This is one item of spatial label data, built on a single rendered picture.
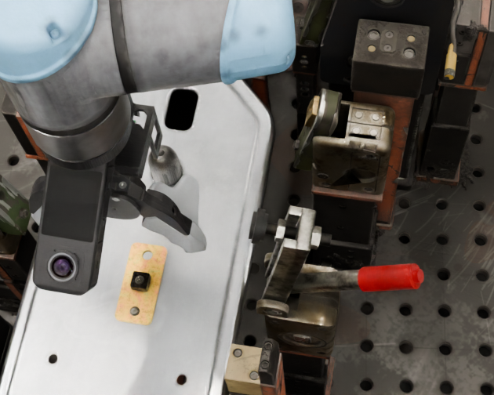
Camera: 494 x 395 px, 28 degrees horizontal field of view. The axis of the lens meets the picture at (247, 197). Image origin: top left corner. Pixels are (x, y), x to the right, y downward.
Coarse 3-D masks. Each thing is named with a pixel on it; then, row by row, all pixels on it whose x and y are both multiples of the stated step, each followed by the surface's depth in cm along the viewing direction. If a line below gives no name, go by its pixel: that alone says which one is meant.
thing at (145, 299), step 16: (160, 256) 100; (128, 272) 99; (144, 272) 99; (160, 272) 99; (128, 288) 99; (144, 288) 98; (128, 304) 98; (144, 304) 98; (128, 320) 97; (144, 320) 97
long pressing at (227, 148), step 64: (192, 128) 106; (256, 128) 105; (256, 192) 102; (128, 256) 100; (192, 256) 100; (64, 320) 98; (192, 320) 97; (0, 384) 96; (64, 384) 96; (128, 384) 95; (192, 384) 95
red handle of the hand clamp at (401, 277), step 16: (320, 272) 88; (336, 272) 87; (352, 272) 86; (368, 272) 85; (384, 272) 84; (400, 272) 83; (416, 272) 82; (304, 288) 89; (320, 288) 88; (336, 288) 87; (352, 288) 86; (368, 288) 85; (384, 288) 84; (400, 288) 83; (416, 288) 83
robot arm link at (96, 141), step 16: (112, 112) 67; (128, 112) 70; (96, 128) 66; (112, 128) 68; (48, 144) 68; (64, 144) 67; (80, 144) 67; (96, 144) 68; (112, 144) 69; (80, 160) 69
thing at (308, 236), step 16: (304, 208) 78; (256, 224) 77; (272, 224) 78; (288, 224) 80; (304, 224) 78; (256, 240) 78; (288, 240) 77; (304, 240) 77; (320, 240) 78; (272, 256) 88; (288, 256) 79; (304, 256) 78; (272, 272) 83; (288, 272) 82; (272, 288) 87; (288, 288) 86
